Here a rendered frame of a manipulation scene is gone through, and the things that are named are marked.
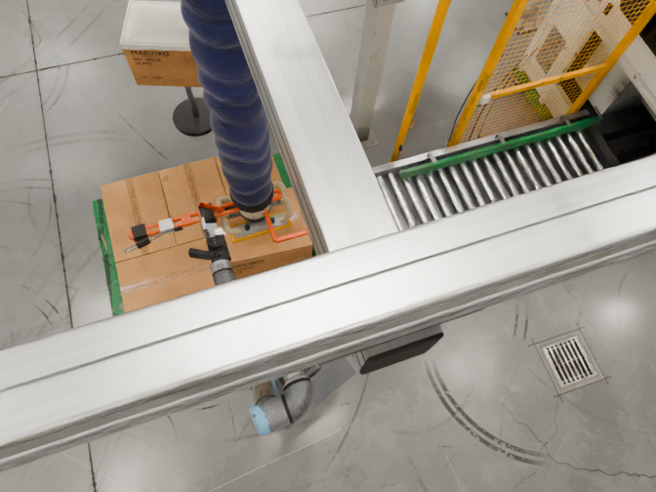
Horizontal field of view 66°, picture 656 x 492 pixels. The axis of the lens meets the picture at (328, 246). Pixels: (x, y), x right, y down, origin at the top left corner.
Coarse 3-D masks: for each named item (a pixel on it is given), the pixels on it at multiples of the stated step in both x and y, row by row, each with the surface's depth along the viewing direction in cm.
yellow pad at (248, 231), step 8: (272, 216) 280; (240, 224) 278; (248, 224) 278; (272, 224) 278; (280, 224) 279; (288, 224) 279; (248, 232) 276; (256, 232) 276; (264, 232) 277; (232, 240) 274; (240, 240) 275
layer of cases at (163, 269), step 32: (128, 192) 348; (160, 192) 349; (192, 192) 350; (224, 192) 351; (128, 224) 338; (128, 256) 329; (160, 256) 331; (128, 288) 321; (160, 288) 322; (192, 288) 323
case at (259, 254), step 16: (288, 192) 309; (272, 208) 304; (304, 224) 301; (256, 240) 295; (272, 240) 296; (288, 240) 296; (304, 240) 297; (240, 256) 291; (256, 256) 291; (272, 256) 296; (288, 256) 302; (304, 256) 308; (240, 272) 307; (256, 272) 313
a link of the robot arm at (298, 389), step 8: (288, 376) 202; (296, 376) 202; (304, 376) 202; (288, 384) 199; (296, 384) 198; (304, 384) 199; (288, 392) 198; (296, 392) 197; (304, 392) 197; (288, 400) 195; (296, 400) 195; (304, 400) 196; (296, 408) 194; (304, 408) 196; (296, 416) 195
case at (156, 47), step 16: (128, 16) 348; (144, 16) 349; (160, 16) 350; (176, 16) 350; (128, 32) 342; (144, 32) 343; (160, 32) 344; (176, 32) 344; (128, 48) 341; (144, 48) 341; (160, 48) 341; (176, 48) 341; (144, 64) 356; (160, 64) 356; (176, 64) 356; (192, 64) 356; (144, 80) 370; (160, 80) 370; (176, 80) 370; (192, 80) 370
